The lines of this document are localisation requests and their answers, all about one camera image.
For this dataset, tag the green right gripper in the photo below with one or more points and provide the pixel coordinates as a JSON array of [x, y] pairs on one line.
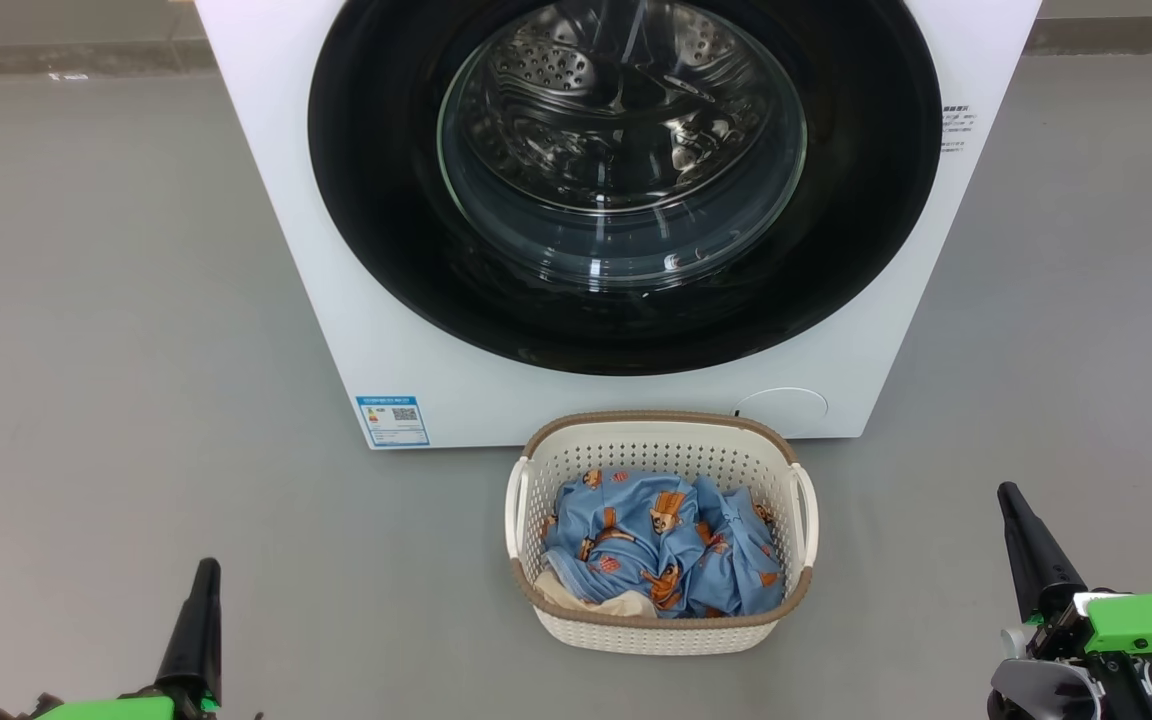
[[1146, 620]]

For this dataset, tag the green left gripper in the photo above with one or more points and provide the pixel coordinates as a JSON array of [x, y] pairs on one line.
[[106, 711]]

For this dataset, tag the black glass washer door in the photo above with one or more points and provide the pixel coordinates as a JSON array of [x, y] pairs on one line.
[[856, 200]]

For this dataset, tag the blue bear print garment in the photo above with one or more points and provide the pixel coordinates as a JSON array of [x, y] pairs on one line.
[[636, 510]]

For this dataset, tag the cream white garment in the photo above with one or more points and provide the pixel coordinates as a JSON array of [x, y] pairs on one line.
[[606, 605]]

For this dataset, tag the white front-load washing machine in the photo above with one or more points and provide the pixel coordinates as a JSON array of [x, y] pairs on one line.
[[386, 350]]

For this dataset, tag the stainless steel washing machine drum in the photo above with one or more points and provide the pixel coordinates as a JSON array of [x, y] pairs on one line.
[[556, 70]]

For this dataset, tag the round white filter cover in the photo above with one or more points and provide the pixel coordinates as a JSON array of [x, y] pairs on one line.
[[786, 412]]

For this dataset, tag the blue energy label sticker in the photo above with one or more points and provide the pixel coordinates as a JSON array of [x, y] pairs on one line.
[[393, 422]]

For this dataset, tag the cream plastic laundry basket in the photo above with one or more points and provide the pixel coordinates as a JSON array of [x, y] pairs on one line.
[[666, 635]]

